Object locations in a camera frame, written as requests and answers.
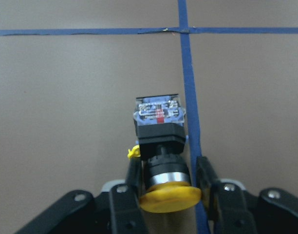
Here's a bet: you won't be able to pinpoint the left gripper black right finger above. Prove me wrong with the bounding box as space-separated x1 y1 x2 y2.
196 156 258 234

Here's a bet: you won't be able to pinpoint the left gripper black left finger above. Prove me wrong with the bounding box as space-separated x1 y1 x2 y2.
109 157 148 234

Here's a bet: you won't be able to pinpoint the yellow push button switch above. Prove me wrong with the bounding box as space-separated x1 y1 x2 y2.
128 94 202 214

